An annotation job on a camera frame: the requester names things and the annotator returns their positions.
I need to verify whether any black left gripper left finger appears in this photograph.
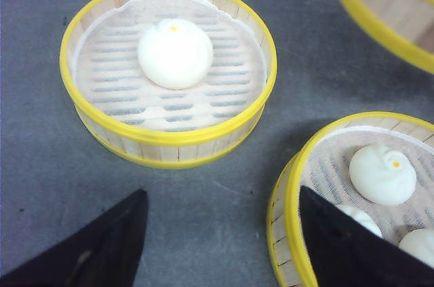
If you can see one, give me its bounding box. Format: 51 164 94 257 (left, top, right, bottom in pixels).
1 189 148 286

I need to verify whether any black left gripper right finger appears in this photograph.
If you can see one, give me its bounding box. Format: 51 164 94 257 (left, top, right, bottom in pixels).
299 186 433 286

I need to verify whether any bamboo steamer basket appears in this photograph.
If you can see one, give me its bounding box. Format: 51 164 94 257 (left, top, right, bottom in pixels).
340 0 433 73
267 111 433 286

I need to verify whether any bamboo steamer with one bun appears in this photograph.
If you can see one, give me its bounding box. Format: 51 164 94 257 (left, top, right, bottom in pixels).
59 0 277 168

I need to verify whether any white bun near steamer lower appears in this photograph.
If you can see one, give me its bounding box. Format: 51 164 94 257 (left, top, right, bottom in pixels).
336 204 382 237

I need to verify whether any white bun near steamer corner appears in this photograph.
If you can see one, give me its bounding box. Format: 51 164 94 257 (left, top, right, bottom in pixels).
399 229 434 268

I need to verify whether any white bun with swirl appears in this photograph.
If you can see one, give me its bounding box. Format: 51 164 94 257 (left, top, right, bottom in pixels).
349 145 417 206

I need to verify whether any white gauze liner near steamer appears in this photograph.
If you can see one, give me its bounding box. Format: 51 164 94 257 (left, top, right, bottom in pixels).
301 126 433 246

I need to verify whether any white steamed bun yellow dot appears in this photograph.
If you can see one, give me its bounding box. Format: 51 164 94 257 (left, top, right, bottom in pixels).
137 18 214 90

